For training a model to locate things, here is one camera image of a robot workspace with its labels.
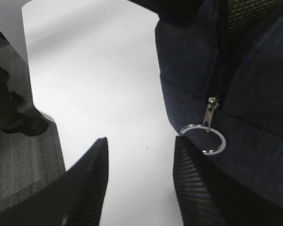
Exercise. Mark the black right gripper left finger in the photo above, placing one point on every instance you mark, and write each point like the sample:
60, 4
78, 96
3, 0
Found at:
74, 199

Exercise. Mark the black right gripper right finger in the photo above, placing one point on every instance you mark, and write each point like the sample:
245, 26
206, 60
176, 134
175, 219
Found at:
207, 196

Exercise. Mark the dark blue lunch bag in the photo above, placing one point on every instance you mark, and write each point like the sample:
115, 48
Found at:
232, 50

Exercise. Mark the person's dark shoe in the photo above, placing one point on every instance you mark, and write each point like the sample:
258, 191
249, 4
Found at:
32, 127

